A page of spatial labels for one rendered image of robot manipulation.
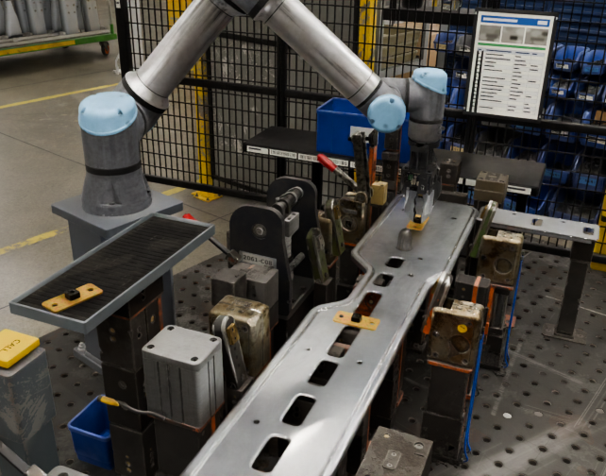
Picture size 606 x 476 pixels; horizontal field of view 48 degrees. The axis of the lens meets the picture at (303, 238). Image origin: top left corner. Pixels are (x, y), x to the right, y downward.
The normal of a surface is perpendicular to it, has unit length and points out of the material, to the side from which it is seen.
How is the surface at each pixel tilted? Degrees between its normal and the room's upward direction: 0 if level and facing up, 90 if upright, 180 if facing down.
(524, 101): 90
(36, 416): 90
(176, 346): 0
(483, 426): 0
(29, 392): 90
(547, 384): 0
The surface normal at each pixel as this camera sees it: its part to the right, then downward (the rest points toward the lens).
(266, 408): 0.02, -0.90
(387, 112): -0.06, 0.43
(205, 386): 0.92, 0.18
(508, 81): -0.39, 0.39
